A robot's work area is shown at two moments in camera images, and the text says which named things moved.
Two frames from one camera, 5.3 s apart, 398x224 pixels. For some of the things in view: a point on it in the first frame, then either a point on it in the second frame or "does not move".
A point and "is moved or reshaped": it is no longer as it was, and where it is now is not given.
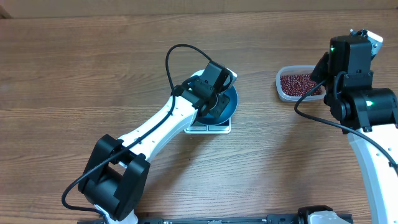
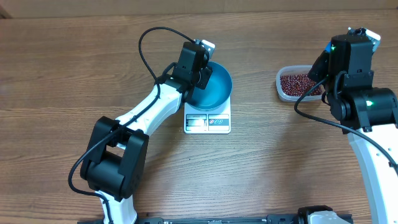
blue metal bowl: x=230 y=108 is moved or reshaped
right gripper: x=323 y=74 does not move
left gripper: x=224 y=101 to x=207 y=74
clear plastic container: x=293 y=81 does not move
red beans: x=298 y=84 does not move
